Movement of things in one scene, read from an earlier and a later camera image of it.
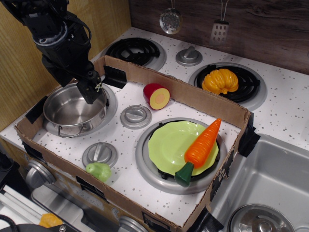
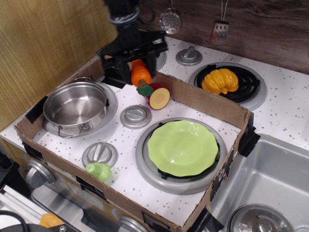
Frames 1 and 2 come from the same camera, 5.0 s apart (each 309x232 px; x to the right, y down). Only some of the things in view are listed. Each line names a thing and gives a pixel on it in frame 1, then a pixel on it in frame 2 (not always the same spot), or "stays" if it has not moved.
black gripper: (63, 48) → (133, 43)
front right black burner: (165, 181) stays
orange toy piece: (49, 220) stays
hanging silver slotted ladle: (171, 20) stays
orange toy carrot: (197, 151) → (141, 77)
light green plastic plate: (169, 142) stays
